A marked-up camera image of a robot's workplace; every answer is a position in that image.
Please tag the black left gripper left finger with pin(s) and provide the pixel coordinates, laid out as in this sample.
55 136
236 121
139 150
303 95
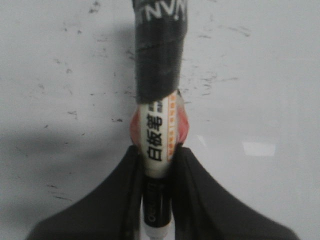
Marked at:
110 212

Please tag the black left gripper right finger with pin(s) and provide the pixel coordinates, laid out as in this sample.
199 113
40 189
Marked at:
204 210

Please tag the white whiteboard with aluminium frame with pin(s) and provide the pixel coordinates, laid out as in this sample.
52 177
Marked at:
250 79

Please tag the whiteboard marker with black tape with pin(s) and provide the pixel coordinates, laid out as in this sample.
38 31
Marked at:
160 30

